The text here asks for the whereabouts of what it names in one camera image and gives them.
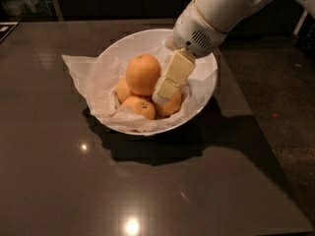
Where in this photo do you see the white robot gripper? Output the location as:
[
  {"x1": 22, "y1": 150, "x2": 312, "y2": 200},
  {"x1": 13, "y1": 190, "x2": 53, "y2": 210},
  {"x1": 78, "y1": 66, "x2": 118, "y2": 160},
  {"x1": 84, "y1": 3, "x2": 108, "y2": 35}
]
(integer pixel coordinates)
[{"x1": 153, "y1": 4, "x2": 226, "y2": 103}]

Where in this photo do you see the large top orange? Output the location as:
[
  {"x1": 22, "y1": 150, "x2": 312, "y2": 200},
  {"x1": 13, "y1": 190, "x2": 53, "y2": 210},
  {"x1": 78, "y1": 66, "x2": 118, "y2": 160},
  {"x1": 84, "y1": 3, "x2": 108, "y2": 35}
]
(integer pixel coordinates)
[{"x1": 125, "y1": 53, "x2": 161, "y2": 96}]

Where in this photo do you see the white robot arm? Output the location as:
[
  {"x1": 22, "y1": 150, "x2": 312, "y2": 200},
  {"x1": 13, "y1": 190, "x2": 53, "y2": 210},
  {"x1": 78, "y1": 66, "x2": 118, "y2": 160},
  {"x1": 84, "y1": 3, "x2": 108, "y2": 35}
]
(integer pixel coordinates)
[{"x1": 153, "y1": 0, "x2": 315, "y2": 105}]

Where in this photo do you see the white ceramic bowl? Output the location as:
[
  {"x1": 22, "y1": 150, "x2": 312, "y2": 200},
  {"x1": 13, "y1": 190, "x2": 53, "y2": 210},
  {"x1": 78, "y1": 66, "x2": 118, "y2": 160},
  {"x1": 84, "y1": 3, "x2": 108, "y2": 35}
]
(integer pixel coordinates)
[{"x1": 112, "y1": 29, "x2": 218, "y2": 122}]

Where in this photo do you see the right orange in bowl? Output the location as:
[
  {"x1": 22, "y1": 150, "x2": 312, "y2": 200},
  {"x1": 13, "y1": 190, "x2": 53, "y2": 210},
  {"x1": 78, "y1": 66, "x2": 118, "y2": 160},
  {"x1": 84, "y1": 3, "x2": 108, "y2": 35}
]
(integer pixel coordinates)
[{"x1": 155, "y1": 89, "x2": 182, "y2": 117}]

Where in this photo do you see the orange in bowl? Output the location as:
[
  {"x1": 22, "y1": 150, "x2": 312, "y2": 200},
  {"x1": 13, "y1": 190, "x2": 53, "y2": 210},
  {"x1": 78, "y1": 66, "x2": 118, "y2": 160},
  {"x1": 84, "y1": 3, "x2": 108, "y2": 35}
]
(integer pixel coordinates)
[
  {"x1": 120, "y1": 96, "x2": 156, "y2": 120},
  {"x1": 155, "y1": 89, "x2": 182, "y2": 117}
]

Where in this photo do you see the front orange in bowl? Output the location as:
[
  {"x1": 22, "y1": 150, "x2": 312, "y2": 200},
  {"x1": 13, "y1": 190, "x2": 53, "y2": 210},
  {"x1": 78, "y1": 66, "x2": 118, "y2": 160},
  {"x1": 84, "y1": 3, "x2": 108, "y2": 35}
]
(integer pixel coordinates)
[{"x1": 120, "y1": 96, "x2": 156, "y2": 120}]

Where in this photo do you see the left hidden orange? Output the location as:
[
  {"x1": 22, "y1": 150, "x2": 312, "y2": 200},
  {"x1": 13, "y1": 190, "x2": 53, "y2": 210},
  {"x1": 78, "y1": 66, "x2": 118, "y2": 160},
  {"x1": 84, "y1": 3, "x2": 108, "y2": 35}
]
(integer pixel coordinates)
[{"x1": 115, "y1": 78, "x2": 133, "y2": 103}]

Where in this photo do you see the white crumpled paper liner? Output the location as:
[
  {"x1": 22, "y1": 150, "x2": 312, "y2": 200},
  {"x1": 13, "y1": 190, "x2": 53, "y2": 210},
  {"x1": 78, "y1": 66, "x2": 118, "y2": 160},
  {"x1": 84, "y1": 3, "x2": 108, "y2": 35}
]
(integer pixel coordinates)
[{"x1": 62, "y1": 40, "x2": 198, "y2": 135}]

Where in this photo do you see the glass cabinet in background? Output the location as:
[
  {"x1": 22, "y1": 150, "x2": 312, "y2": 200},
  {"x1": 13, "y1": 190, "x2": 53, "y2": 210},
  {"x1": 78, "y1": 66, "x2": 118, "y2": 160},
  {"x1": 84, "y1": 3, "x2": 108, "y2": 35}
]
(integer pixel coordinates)
[{"x1": 0, "y1": 0, "x2": 63, "y2": 22}]

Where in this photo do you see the dark object at table corner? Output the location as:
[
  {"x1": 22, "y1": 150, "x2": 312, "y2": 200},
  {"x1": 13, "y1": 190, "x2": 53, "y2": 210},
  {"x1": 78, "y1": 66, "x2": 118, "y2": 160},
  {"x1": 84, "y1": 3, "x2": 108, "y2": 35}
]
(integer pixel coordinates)
[{"x1": 0, "y1": 22, "x2": 19, "y2": 42}]

